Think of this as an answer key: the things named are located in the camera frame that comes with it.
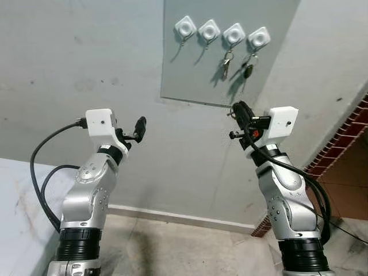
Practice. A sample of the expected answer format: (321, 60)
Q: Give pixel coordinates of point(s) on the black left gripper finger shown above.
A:
(117, 123)
(140, 127)

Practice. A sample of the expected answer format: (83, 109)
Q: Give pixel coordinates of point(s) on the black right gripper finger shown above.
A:
(248, 114)
(240, 117)

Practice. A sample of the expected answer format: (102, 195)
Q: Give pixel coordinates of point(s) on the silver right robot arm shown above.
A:
(287, 213)

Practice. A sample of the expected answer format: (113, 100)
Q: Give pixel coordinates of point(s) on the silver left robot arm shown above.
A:
(86, 195)

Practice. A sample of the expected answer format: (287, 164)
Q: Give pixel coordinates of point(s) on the silver keys bunch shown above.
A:
(226, 68)

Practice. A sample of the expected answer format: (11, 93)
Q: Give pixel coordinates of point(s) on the white baseboard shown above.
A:
(184, 217)

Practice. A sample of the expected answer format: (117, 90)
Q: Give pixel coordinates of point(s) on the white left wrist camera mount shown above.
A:
(100, 122)

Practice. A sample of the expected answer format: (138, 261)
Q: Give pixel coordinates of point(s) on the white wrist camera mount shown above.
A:
(283, 123)
(100, 122)

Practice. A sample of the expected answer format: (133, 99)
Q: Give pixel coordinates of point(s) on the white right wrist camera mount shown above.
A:
(283, 123)

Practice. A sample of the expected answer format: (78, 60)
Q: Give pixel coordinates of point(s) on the grey wall board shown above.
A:
(201, 75)

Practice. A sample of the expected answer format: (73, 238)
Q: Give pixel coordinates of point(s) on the white square wall hook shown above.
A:
(259, 38)
(185, 26)
(209, 30)
(234, 34)

